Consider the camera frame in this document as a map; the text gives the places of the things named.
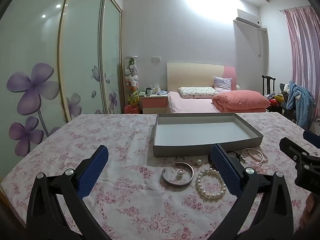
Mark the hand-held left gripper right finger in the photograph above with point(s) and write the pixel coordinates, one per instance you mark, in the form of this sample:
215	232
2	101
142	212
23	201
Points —
225	171

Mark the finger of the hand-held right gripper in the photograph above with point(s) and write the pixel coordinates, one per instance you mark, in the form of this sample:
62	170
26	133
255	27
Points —
312	137
293	148

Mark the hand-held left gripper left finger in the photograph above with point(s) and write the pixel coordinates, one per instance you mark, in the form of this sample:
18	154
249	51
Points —
93	170

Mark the grey cardboard box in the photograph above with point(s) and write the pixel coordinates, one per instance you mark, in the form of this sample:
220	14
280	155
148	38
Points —
200	132

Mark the small sparkly jewelry piece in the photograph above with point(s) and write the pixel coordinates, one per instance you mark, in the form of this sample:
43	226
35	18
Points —
315	152

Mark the small pearl stud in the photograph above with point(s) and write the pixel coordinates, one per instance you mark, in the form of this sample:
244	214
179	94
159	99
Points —
199	162

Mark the silver open bangle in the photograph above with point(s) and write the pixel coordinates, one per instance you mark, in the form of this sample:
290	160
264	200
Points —
192	174

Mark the blue bathrobe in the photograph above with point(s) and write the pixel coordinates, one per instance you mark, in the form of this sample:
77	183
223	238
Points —
300	100

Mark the floral pink tablecloth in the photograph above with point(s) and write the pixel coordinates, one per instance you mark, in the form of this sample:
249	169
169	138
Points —
125	195

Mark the black wooden chair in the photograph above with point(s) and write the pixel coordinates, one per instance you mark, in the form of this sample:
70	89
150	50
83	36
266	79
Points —
268	85

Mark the folded pink quilt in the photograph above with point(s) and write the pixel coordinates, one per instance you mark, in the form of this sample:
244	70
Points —
240	101

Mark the red bag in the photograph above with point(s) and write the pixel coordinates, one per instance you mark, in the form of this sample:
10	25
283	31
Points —
131	109

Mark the bed with pink sheet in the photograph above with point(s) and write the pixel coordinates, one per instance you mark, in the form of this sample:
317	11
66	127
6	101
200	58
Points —
190	105

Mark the pink striped curtain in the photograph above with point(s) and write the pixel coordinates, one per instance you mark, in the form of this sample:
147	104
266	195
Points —
305	55

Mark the white patterned pillow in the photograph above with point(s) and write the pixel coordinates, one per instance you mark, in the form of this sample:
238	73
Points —
197	92

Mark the purple pillow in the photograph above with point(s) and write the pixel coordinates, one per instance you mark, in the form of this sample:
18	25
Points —
222	83

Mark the pink and cream nightstand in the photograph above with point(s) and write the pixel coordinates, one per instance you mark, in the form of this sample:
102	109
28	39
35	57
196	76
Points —
153	103

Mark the stack of plush toys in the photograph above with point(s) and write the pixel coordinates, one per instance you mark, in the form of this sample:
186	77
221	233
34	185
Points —
132	80

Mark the blue cloth item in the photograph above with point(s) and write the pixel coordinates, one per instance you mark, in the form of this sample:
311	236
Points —
163	92

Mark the air conditioner pipe cover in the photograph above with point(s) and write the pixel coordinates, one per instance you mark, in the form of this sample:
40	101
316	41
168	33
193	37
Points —
259	42

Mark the floral glass sliding wardrobe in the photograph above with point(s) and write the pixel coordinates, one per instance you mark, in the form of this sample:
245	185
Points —
50	55

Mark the curtain rod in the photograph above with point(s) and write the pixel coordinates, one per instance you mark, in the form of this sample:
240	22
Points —
295	8

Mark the white air conditioner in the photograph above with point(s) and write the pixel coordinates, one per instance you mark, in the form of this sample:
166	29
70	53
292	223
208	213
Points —
247	18

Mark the white wall socket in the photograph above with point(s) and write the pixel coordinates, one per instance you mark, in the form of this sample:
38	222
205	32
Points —
156	58

